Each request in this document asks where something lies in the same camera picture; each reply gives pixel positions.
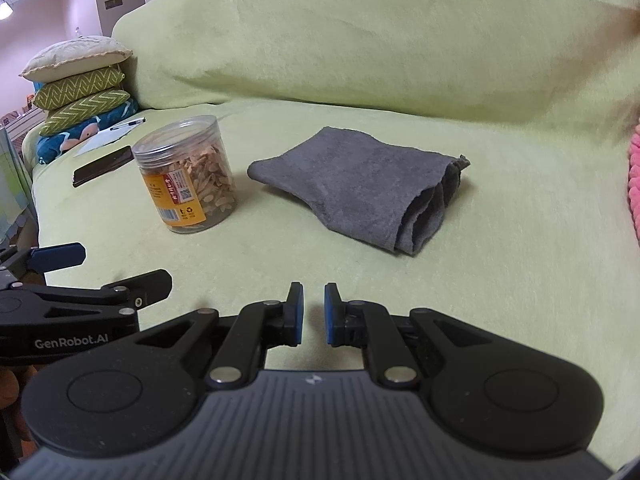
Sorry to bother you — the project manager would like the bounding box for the white paper sheet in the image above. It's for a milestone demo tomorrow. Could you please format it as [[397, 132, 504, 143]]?
[[74, 121, 141, 158]]

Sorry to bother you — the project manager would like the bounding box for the blue printed pillow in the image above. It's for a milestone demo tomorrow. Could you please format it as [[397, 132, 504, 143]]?
[[36, 97, 141, 165]]

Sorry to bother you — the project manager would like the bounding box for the table with checked cloth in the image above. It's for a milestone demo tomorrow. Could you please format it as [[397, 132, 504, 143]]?
[[0, 110, 38, 251]]

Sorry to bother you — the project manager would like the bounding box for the person's left hand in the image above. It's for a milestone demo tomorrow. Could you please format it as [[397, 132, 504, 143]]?
[[0, 364, 38, 443]]

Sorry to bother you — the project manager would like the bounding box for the grey towel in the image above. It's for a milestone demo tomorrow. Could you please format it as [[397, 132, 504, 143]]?
[[247, 126, 471, 257]]

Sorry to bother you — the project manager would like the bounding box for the beige pillow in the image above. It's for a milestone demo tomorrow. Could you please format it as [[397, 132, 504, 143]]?
[[20, 36, 133, 83]]

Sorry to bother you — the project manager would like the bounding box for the pink knitted cushion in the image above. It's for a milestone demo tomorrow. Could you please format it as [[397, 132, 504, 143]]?
[[626, 132, 640, 248]]

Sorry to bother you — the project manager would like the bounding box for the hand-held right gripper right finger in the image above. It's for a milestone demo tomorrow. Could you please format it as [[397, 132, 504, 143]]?
[[324, 282, 493, 390]]

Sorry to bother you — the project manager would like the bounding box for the green chevron pillow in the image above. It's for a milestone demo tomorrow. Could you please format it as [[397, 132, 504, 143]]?
[[32, 66, 126, 112], [39, 90, 132, 137]]

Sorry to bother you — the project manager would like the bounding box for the clear plastic jar orange label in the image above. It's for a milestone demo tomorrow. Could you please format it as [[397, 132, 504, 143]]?
[[131, 115, 238, 234]]

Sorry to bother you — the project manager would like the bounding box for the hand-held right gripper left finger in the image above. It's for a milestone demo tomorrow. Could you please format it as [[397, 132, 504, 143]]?
[[135, 282, 306, 391]]

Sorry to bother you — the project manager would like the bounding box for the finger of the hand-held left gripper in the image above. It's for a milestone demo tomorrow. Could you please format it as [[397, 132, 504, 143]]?
[[42, 269, 173, 321], [0, 242, 87, 286]]

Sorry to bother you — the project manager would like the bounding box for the black smartphone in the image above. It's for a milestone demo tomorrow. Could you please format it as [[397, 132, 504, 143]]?
[[72, 146, 135, 188]]

